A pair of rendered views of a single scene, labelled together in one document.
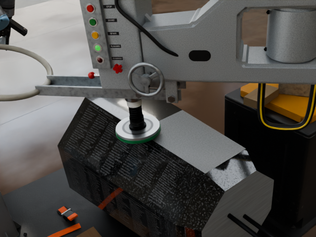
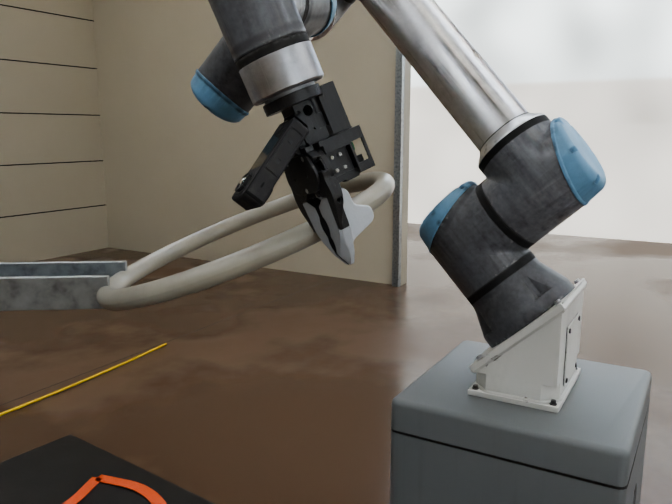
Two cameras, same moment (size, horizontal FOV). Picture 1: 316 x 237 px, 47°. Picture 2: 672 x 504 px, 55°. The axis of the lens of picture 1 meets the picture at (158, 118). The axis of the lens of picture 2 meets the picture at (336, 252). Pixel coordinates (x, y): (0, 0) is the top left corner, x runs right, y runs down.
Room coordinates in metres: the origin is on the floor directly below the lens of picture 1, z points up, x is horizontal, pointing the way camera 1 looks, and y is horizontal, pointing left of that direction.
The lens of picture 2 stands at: (2.64, 0.49, 1.32)
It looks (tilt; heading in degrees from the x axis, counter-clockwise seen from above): 11 degrees down; 159
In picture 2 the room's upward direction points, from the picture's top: straight up
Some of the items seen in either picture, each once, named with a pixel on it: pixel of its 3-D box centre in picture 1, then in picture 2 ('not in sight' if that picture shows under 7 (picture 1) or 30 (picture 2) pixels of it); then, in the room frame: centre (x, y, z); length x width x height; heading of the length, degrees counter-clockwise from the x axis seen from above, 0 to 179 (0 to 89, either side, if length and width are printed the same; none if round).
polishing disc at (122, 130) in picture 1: (138, 127); not in sight; (1.46, 0.10, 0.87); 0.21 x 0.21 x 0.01
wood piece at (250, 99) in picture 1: (261, 96); not in sight; (1.75, -0.59, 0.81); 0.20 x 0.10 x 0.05; 130
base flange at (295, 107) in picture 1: (296, 90); not in sight; (1.84, -0.83, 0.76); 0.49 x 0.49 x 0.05; 32
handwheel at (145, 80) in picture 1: (148, 76); not in sight; (1.31, 0.02, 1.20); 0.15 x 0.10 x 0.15; 73
